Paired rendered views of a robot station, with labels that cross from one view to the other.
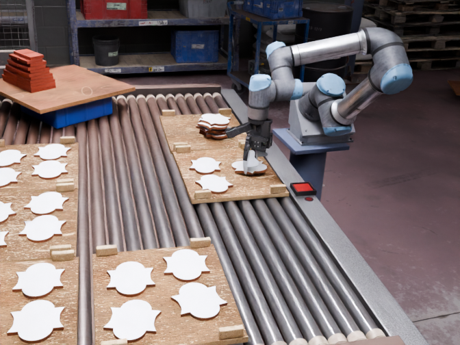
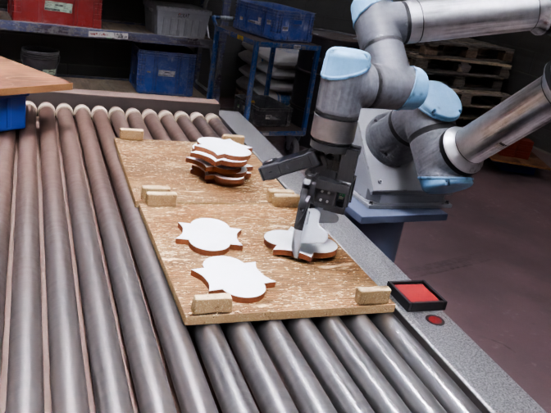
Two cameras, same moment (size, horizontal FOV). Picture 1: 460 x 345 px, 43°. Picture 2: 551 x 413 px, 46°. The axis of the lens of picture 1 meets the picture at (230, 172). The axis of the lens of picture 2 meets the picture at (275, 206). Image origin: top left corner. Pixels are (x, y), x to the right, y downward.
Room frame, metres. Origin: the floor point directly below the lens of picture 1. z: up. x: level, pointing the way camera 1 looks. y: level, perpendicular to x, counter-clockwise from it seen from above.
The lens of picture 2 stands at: (0.93, 0.14, 1.43)
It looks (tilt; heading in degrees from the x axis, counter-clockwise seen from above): 22 degrees down; 352
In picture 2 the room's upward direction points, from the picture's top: 10 degrees clockwise
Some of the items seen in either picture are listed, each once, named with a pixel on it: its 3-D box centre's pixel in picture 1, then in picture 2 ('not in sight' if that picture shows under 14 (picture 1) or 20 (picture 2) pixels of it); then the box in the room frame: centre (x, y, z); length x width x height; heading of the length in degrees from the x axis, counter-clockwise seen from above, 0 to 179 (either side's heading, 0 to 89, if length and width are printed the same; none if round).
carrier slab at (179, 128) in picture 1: (204, 131); (198, 171); (2.37, 0.12, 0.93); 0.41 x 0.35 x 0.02; 14
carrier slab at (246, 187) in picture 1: (227, 172); (254, 252); (1.96, 0.01, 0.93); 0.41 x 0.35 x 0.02; 15
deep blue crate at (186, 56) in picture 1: (194, 42); (161, 69); (6.64, 0.49, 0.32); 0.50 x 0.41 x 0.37; 106
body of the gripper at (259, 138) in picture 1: (258, 133); (329, 174); (1.97, -0.10, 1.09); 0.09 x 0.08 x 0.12; 68
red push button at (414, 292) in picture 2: (302, 189); (416, 296); (1.87, -0.27, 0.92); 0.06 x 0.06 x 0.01; 14
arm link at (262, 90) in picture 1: (260, 91); (344, 83); (1.97, -0.09, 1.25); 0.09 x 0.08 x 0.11; 109
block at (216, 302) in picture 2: (202, 194); (212, 303); (1.74, 0.09, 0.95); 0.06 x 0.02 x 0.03; 105
